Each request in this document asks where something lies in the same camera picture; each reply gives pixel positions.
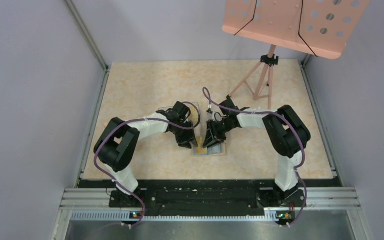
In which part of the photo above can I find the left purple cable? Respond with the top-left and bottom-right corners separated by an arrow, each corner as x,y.
93,101 -> 202,229

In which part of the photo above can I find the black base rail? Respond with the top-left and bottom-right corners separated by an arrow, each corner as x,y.
77,178 -> 341,219

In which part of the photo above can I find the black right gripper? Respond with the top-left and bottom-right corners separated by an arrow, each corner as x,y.
203,116 -> 235,149

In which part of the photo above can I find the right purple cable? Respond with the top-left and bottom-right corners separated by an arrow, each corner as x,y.
202,87 -> 308,229

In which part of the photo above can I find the grey slotted cable duct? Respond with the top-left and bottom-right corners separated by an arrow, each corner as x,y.
70,210 -> 279,222

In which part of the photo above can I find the gold credit card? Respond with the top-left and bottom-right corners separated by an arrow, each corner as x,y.
193,137 -> 209,156

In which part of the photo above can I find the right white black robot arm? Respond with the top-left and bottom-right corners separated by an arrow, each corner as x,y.
202,96 -> 311,206

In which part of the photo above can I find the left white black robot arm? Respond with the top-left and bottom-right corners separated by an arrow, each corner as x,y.
93,101 -> 202,207

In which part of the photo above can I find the pink music stand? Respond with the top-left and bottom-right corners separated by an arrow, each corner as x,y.
222,0 -> 371,101

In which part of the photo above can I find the purple cable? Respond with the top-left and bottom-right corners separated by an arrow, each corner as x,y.
202,87 -> 308,229
93,101 -> 202,229

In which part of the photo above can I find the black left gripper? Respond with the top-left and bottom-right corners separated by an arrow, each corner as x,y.
171,120 -> 199,149

